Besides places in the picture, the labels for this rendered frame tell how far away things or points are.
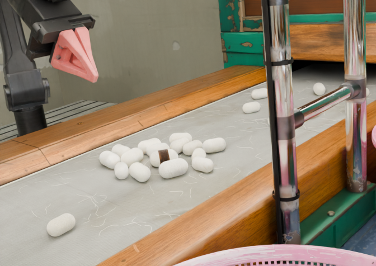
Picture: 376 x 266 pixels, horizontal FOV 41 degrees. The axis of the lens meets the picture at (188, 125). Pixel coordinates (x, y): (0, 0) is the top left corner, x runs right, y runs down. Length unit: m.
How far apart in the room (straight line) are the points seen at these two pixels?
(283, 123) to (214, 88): 0.54
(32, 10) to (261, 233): 0.47
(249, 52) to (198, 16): 1.13
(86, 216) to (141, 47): 2.02
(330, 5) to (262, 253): 0.73
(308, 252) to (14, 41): 0.81
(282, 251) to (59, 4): 0.52
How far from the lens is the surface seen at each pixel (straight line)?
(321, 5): 1.07
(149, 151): 0.70
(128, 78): 2.67
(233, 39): 1.19
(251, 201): 0.49
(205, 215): 0.48
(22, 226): 0.58
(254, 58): 1.17
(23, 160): 0.74
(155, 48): 2.48
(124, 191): 0.61
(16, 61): 1.08
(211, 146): 0.69
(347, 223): 0.60
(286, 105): 0.45
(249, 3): 1.17
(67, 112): 1.35
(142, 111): 0.87
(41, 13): 0.76
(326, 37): 1.01
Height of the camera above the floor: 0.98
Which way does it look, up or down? 17 degrees down
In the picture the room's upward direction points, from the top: 7 degrees counter-clockwise
